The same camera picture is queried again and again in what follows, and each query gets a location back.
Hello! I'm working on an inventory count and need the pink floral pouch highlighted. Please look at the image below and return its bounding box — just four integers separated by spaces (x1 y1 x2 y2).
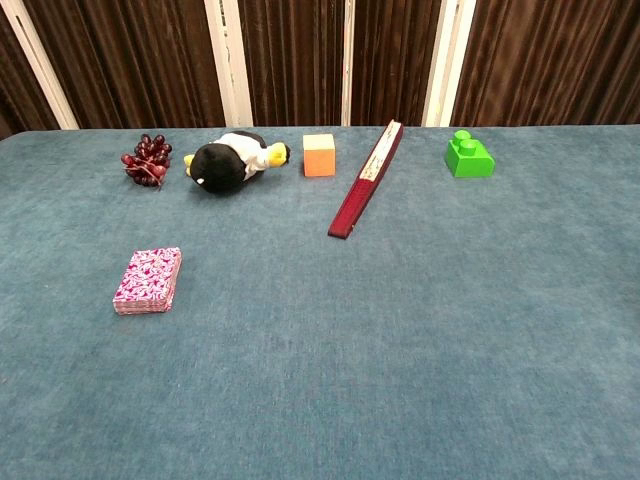
112 282 180 316
113 246 183 307

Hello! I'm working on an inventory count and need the dark red folded fan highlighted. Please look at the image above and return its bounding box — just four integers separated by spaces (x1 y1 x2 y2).
327 119 404 240

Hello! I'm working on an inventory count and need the orange yellow cube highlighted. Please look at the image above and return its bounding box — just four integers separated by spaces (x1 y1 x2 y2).
302 133 337 178

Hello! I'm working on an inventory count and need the blue table cloth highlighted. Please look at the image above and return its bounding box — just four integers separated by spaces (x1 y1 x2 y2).
0 124 640 480

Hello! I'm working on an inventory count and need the black white penguin plush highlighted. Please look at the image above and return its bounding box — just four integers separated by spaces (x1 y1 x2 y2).
183 130 292 196

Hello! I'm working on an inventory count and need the green toy building block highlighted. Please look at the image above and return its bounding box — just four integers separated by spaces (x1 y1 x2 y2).
444 129 496 179

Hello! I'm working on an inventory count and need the dark brown curtain panel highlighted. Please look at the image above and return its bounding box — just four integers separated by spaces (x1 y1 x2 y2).
0 9 60 141
236 0 347 127
350 0 443 127
22 0 227 130
449 0 640 128

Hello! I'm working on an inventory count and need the dark red grape bunch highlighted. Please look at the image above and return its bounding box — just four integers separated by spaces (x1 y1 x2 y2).
120 133 174 189

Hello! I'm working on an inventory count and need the thin white frame post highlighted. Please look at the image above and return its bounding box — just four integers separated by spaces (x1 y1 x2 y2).
340 0 355 127

